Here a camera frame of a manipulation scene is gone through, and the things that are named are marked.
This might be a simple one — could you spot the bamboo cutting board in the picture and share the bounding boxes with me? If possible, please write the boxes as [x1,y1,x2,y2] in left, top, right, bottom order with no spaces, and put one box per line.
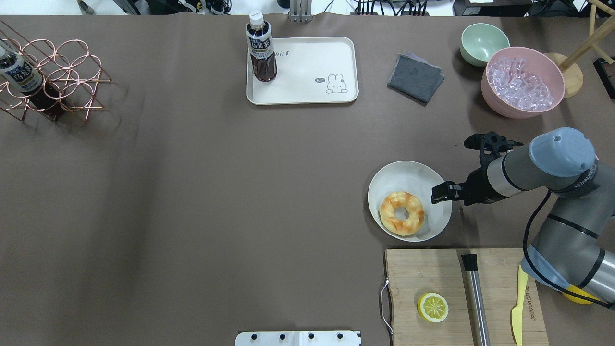
[385,249,523,346]

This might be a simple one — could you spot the clear ice cubes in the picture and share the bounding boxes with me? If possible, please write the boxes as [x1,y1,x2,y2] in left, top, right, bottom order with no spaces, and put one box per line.
[486,57,555,111]

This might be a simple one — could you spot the grey folded cloth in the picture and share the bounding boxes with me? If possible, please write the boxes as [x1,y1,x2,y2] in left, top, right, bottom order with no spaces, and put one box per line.
[387,53,444,104]

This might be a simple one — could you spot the white plate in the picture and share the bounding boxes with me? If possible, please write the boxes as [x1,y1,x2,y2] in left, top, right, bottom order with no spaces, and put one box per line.
[367,161,452,242]

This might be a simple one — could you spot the steel muddler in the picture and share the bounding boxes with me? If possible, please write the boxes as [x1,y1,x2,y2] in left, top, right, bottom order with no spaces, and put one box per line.
[461,253,491,346]

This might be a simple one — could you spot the lemon half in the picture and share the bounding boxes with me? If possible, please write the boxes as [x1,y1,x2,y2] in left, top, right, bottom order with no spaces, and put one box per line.
[417,293,449,323]

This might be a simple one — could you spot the tea bottle on tray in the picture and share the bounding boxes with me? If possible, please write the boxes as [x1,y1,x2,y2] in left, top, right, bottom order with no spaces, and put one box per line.
[246,10,277,83]

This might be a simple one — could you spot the tea bottle in rack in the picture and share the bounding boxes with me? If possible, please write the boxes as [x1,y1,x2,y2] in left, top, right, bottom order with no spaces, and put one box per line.
[0,47,64,120]

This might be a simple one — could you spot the green bowl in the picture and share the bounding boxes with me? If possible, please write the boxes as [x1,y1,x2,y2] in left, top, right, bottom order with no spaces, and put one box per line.
[460,23,510,67]

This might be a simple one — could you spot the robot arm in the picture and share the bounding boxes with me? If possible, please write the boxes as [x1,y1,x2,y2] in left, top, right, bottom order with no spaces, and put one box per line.
[431,127,614,309]

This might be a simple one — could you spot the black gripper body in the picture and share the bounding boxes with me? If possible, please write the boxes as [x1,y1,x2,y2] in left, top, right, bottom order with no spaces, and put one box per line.
[449,168,493,206]

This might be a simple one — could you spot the cream rabbit tray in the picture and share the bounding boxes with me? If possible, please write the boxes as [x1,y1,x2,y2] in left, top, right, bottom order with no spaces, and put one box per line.
[246,37,359,106]

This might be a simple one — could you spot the copper wire bottle rack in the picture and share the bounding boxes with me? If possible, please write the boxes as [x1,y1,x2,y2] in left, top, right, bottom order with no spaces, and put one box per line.
[1,20,112,122]

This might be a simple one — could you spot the glazed donut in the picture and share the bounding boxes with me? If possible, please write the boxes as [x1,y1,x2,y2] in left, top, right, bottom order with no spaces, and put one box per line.
[379,191,425,236]

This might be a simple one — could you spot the pink bowl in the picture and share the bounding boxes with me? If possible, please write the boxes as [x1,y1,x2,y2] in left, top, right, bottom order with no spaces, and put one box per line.
[481,47,566,120]

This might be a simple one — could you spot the yellow plastic knife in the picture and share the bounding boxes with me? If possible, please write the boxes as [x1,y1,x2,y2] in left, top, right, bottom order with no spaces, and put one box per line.
[510,265,529,346]

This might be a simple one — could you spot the whole yellow lemon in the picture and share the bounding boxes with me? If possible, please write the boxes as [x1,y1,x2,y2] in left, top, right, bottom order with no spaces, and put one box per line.
[561,285,599,305]

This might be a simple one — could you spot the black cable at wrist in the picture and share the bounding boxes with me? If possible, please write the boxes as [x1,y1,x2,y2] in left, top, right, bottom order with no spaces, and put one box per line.
[523,190,615,308]

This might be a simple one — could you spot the wooden stand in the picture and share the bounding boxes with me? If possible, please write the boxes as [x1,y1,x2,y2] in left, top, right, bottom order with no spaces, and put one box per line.
[546,0,615,98]

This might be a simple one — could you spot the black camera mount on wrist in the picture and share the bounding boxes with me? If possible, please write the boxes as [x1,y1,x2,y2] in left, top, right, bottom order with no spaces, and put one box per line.
[463,131,524,167]

